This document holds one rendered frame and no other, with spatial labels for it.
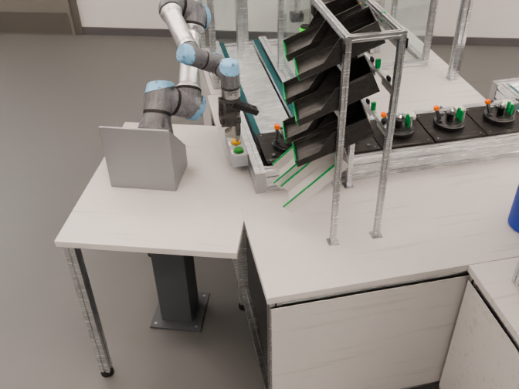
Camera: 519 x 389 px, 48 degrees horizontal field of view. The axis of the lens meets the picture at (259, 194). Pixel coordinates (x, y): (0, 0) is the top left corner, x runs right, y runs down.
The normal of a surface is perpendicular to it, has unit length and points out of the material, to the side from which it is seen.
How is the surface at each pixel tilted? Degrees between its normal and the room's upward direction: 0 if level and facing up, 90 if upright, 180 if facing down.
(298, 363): 90
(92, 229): 0
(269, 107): 0
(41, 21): 90
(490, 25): 90
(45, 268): 0
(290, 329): 90
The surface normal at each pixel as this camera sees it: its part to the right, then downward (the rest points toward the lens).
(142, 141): -0.14, 0.60
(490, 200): -0.02, -0.80
